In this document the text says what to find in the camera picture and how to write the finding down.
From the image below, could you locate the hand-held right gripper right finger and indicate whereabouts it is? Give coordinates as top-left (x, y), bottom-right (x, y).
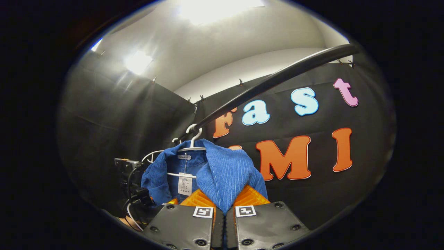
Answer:
top-left (225, 185), bottom-right (310, 250)

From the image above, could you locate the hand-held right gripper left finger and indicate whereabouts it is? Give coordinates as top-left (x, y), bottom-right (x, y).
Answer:
top-left (142, 189), bottom-right (216, 250)

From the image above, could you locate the blue corduroy jacket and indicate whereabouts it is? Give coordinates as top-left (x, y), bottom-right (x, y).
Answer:
top-left (140, 139), bottom-right (268, 214)

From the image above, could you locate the white clothes hanger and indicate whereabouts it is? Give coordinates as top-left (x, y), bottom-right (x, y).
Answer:
top-left (141, 137), bottom-right (181, 164)
top-left (166, 124), bottom-right (207, 179)

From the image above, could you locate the large ceiling light panel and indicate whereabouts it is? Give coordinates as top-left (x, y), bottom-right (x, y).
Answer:
top-left (179, 0), bottom-right (266, 25)

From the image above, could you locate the white cable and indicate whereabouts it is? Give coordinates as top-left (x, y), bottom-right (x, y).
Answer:
top-left (126, 203), bottom-right (143, 232)

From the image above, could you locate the black clothes rail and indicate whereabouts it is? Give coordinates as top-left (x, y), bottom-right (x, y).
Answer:
top-left (180, 44), bottom-right (358, 140)

